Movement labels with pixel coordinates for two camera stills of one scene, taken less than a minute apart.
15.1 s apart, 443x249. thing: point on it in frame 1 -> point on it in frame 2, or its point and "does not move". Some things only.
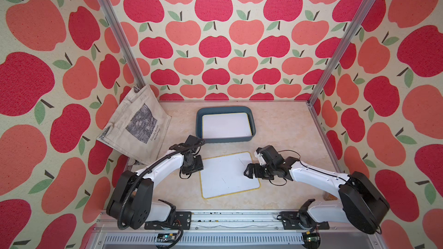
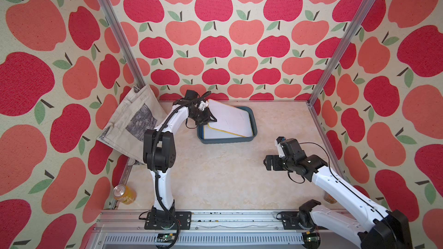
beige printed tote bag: [137, 127] does not move
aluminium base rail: [229, 230] does not move
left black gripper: [200, 166] -> [207, 113]
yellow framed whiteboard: [224, 175] -> [230, 119]
